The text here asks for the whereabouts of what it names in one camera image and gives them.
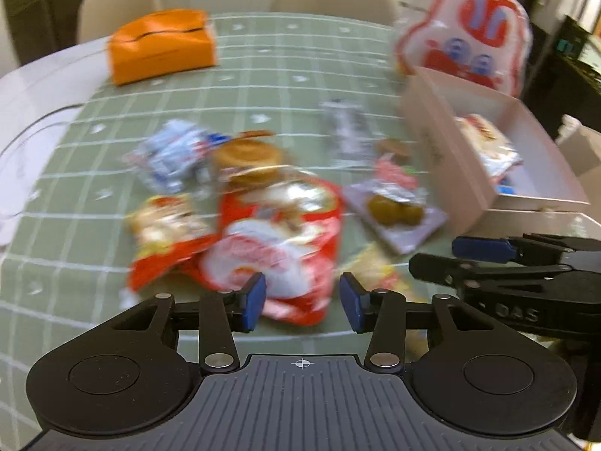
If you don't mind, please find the white and red snack packet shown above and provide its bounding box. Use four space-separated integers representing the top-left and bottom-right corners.
456 114 523 185

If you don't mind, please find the green checked tablecloth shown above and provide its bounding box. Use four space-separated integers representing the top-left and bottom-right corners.
0 12 599 433

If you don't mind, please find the orange tissue box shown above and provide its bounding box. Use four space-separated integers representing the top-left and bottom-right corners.
107 9 219 86

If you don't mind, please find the clear packet with brown cookies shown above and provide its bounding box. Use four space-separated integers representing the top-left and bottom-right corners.
343 160 449 254

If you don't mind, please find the dark cabinet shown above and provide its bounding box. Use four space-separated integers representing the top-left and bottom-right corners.
9 0 105 64

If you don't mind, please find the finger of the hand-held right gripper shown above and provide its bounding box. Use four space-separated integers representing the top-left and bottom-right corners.
408 253 572 292
452 232 578 265

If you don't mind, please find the round cookie packet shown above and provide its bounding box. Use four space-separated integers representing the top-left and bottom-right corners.
211 130 287 189

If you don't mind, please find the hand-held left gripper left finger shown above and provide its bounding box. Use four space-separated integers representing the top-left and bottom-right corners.
112 272 267 373

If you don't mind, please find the round glass turntable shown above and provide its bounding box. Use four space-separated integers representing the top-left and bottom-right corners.
0 102 88 247

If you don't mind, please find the blue and white snack packet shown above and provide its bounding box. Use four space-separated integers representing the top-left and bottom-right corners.
124 120 233 193

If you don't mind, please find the clear grey snack packet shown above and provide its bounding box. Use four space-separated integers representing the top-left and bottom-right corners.
322 100 376 163

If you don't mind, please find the big red and white bag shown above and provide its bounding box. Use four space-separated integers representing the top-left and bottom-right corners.
394 0 533 99

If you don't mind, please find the large red snack packet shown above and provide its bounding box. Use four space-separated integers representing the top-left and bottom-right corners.
197 181 346 327

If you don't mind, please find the white cardboard box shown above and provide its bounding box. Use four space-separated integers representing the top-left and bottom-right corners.
399 67 591 236

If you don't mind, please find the red and yellow snack packet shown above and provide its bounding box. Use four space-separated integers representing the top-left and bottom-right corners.
127 195 217 292

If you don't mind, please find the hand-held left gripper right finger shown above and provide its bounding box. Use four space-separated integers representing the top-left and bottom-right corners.
339 271 489 373

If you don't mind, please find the dark shelving unit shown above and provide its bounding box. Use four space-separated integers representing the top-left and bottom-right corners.
528 0 601 120

